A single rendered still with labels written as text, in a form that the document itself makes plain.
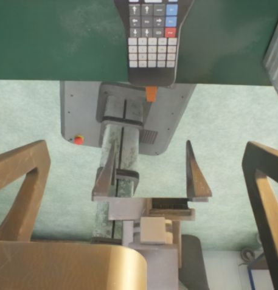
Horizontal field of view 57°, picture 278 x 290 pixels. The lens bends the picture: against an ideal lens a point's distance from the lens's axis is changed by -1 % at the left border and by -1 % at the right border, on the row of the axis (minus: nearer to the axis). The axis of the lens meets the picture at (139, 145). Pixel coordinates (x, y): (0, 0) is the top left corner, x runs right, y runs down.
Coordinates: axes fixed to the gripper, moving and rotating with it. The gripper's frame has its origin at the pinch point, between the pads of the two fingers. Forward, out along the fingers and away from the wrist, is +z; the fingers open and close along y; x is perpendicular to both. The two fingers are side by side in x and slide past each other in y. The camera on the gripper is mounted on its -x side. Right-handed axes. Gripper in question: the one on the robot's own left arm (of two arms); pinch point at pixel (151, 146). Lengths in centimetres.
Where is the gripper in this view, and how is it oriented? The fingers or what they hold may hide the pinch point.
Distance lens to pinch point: 34.3
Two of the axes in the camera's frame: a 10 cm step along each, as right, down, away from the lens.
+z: 0.1, -9.8, 1.9
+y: -10.0, -0.1, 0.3
